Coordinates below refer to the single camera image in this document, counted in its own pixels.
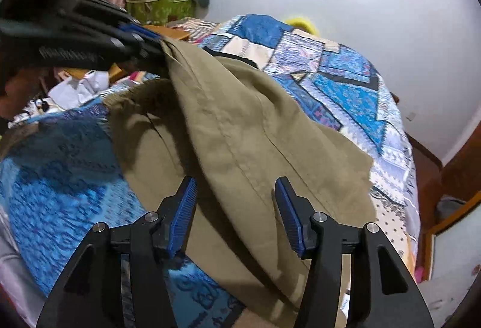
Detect yellow round object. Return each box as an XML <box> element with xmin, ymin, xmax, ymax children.
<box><xmin>283</xmin><ymin>17</ymin><xmax>316</xmax><ymax>36</ymax></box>

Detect blue patchwork blanket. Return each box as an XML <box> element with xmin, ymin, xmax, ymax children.
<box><xmin>0</xmin><ymin>14</ymin><xmax>419</xmax><ymax>328</ymax></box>

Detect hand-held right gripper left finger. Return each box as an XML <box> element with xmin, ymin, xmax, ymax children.
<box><xmin>36</xmin><ymin>176</ymin><xmax>198</xmax><ymax>328</ymax></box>

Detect khaki pants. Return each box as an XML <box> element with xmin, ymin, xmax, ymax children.
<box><xmin>102</xmin><ymin>35</ymin><xmax>375</xmax><ymax>328</ymax></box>

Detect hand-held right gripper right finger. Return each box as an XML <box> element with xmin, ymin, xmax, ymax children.
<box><xmin>274</xmin><ymin>176</ymin><xmax>437</xmax><ymax>328</ymax></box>

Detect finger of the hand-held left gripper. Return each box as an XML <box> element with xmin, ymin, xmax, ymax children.
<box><xmin>75</xmin><ymin>0</ymin><xmax>170</xmax><ymax>78</ymax></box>

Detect wooden furniture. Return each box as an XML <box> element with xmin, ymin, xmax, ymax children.
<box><xmin>421</xmin><ymin>190</ymin><xmax>481</xmax><ymax>281</ymax></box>

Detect green storage box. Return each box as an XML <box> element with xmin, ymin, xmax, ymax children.
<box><xmin>125</xmin><ymin>0</ymin><xmax>198</xmax><ymax>27</ymax></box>

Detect crumpled white cloth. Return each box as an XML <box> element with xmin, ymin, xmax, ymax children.
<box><xmin>48</xmin><ymin>69</ymin><xmax>110</xmax><ymax>111</ymax></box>

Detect person's left forearm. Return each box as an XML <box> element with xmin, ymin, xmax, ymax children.
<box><xmin>0</xmin><ymin>67</ymin><xmax>51</xmax><ymax>120</ymax></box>

